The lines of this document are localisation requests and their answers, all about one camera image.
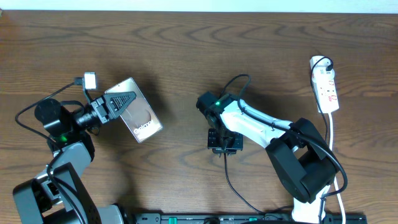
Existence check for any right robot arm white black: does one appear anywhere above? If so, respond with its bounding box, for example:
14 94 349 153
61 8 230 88
196 92 343 223

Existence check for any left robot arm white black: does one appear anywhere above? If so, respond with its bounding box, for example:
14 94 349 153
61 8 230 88
12 91 136 223

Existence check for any white power strip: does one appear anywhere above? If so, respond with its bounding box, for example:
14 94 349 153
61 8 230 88
310 55 339 114

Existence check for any black charger cable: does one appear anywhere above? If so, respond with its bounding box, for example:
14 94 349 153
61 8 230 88
223 56 335 215

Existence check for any white power strip cord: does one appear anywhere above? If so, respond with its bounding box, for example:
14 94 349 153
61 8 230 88
327 112 347 224

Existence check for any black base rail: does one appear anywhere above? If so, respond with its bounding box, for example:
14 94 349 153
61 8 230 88
129 212 368 224

